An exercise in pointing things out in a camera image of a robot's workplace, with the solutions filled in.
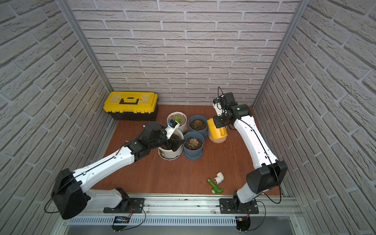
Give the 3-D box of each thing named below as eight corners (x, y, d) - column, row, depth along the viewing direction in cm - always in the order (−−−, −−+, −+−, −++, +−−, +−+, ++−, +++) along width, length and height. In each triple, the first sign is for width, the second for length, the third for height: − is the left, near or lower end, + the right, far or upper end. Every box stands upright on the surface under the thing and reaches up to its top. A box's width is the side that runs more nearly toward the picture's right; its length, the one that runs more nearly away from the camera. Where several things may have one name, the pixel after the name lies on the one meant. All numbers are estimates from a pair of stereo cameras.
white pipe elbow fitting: (217, 185, 82) (218, 184, 80) (212, 177, 84) (212, 176, 83) (225, 179, 84) (225, 178, 82) (219, 172, 86) (220, 171, 85)
